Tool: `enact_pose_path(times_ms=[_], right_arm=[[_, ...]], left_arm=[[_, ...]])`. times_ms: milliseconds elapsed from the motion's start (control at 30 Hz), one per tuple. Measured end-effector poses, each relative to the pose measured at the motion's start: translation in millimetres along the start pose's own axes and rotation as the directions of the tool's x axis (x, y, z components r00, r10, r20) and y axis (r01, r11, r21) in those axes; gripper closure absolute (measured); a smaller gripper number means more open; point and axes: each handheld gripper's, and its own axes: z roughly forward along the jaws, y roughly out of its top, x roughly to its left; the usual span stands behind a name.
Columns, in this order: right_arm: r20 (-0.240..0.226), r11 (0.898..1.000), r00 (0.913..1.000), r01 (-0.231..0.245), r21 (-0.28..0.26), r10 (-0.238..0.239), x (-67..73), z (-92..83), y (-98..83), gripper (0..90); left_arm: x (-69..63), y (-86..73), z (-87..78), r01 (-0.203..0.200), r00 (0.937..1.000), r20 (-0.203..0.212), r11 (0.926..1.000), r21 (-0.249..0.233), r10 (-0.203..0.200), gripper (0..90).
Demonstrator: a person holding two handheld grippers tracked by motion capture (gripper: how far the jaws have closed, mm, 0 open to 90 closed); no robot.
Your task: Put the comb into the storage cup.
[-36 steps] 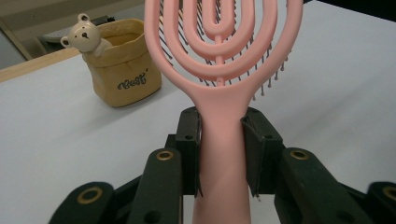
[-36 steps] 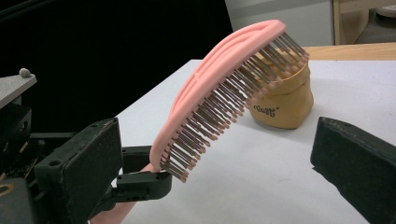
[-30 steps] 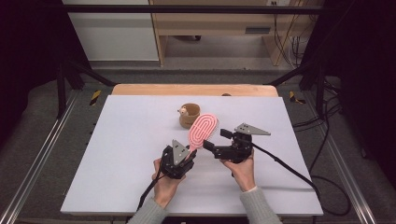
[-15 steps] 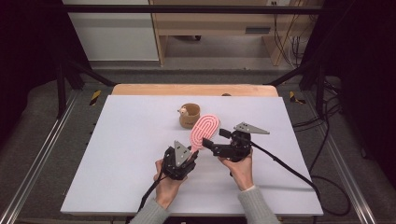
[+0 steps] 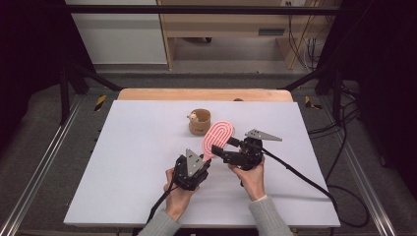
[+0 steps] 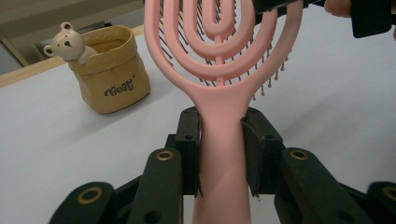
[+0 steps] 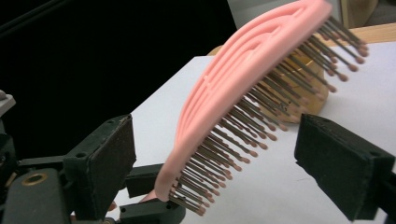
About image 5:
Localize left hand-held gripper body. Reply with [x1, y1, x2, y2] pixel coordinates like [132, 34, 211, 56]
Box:
[171, 147, 212, 192]

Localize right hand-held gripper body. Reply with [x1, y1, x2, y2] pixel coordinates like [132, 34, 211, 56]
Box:
[221, 128, 283, 171]

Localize pink hairbrush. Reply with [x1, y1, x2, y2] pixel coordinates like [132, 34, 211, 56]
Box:
[201, 120, 235, 162]

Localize brown cup with small figure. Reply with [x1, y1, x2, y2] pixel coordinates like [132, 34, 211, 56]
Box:
[186, 108, 212, 137]

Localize person's right hand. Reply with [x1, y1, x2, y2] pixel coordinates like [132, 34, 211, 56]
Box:
[227, 156, 267, 202]

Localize person's left hand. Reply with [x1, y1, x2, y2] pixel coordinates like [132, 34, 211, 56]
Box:
[162, 166, 199, 222]

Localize wooden table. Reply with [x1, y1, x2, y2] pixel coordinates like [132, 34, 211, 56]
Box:
[117, 88, 294, 102]

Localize yellow black tape marker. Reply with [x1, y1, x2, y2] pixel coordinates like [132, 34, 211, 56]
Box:
[93, 94, 108, 112]
[304, 95, 324, 111]

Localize black metal stand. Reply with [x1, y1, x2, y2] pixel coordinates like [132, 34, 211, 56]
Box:
[278, 63, 344, 124]
[58, 60, 123, 126]

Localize wooden desk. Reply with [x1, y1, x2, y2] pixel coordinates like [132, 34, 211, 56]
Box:
[156, 0, 342, 71]

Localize white cabinet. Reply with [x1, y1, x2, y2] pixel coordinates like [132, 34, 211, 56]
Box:
[65, 0, 168, 66]

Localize black curtain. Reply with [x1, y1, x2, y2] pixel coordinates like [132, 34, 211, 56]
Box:
[0, 0, 96, 151]
[319, 0, 417, 200]

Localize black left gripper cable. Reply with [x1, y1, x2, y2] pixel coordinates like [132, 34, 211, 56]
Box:
[146, 182, 179, 225]

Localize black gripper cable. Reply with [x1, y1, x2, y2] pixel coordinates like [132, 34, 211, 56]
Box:
[261, 147, 371, 229]
[146, 182, 179, 225]

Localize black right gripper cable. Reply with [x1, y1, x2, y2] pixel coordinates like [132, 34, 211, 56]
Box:
[261, 147, 371, 229]

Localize black floor cables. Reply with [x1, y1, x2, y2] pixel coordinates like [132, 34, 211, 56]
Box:
[308, 82, 362, 136]

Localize hanging cables bundle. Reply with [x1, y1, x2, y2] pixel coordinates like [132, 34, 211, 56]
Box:
[286, 1, 322, 72]

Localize aluminium floor rail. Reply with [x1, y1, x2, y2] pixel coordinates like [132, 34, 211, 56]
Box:
[319, 96, 398, 236]
[0, 94, 84, 236]

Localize black horizontal frame bar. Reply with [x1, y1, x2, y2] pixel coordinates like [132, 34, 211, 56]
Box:
[65, 4, 342, 16]

